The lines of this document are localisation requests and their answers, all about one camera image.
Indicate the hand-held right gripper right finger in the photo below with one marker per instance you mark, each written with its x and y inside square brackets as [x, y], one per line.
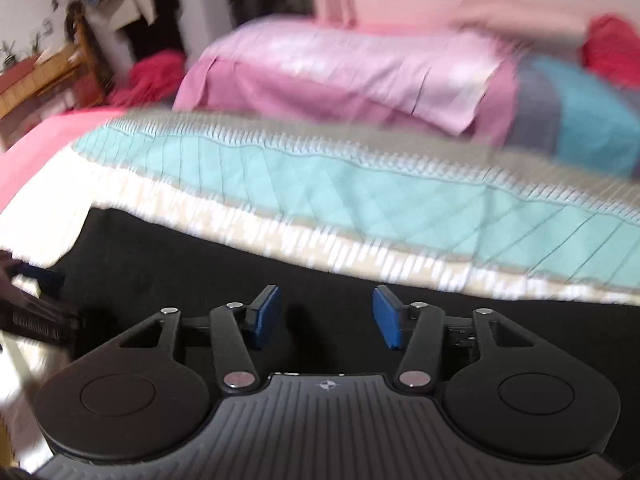
[387, 317]

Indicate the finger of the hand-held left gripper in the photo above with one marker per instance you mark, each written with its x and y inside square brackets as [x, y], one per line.
[42, 277]

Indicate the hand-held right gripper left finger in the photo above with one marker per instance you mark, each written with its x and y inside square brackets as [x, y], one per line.
[265, 317]

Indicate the black pants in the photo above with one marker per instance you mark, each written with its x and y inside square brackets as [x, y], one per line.
[210, 272]

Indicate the beige zigzag quilt teal band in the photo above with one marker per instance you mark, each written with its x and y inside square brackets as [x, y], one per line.
[300, 195]

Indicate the wooden furniture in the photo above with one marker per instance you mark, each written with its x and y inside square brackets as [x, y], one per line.
[45, 75]

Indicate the red cloth pile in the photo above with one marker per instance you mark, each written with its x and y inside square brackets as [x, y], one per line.
[152, 77]

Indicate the teal grey striped bed sheet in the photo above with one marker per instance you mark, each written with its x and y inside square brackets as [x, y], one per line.
[585, 115]

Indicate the pink pillow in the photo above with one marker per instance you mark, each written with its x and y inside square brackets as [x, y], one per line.
[520, 12]

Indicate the stack of red blankets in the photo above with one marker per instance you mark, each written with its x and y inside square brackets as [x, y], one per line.
[612, 50]

